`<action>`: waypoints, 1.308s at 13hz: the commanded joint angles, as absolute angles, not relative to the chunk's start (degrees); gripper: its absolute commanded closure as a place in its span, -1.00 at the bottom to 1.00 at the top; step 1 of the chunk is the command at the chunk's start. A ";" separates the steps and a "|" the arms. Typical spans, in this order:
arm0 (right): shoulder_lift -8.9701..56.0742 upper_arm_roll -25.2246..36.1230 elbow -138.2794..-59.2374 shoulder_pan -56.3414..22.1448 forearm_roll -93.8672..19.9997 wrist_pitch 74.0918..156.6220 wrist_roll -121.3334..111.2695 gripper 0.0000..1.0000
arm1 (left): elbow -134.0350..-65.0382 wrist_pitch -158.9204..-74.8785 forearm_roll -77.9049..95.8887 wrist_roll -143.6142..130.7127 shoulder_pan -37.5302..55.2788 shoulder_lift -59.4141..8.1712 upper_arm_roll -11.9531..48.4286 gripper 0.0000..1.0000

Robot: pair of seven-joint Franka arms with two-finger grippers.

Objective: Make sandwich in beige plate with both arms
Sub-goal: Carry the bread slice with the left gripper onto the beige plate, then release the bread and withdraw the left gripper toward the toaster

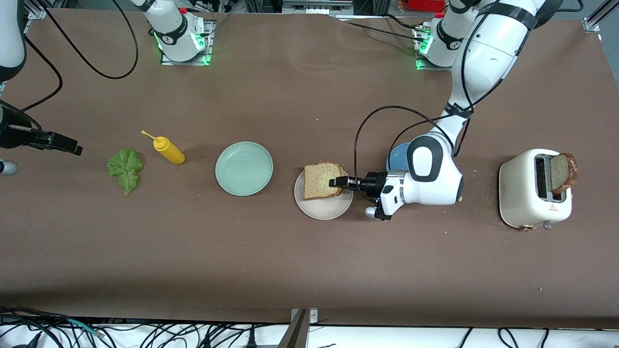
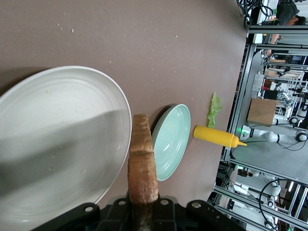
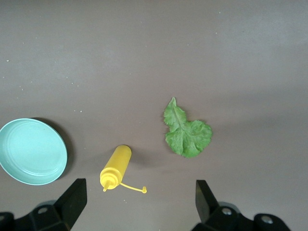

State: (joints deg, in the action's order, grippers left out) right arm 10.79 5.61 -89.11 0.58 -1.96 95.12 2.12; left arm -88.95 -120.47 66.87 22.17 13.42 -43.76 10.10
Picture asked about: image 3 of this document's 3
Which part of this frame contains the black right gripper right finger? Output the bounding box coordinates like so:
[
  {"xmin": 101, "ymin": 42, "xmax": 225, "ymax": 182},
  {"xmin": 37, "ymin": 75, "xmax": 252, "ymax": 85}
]
[{"xmin": 191, "ymin": 180, "xmax": 292, "ymax": 231}]

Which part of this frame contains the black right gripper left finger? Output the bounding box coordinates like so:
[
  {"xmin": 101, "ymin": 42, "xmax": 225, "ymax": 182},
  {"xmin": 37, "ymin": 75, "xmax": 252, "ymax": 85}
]
[{"xmin": 0, "ymin": 178, "xmax": 87, "ymax": 231}]

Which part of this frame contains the yellow mustard squeeze bottle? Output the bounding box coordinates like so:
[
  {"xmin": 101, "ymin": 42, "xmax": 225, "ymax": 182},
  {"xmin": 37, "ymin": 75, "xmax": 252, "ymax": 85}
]
[{"xmin": 99, "ymin": 144, "xmax": 148, "ymax": 194}]

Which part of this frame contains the green lettuce leaf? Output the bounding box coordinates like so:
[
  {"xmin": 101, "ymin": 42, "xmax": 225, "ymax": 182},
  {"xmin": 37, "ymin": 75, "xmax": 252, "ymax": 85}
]
[{"xmin": 163, "ymin": 96, "xmax": 214, "ymax": 159}]

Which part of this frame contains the mint green plate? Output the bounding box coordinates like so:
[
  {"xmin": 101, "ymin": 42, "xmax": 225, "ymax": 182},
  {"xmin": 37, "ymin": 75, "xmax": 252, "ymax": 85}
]
[{"xmin": 0, "ymin": 117, "xmax": 68, "ymax": 186}]

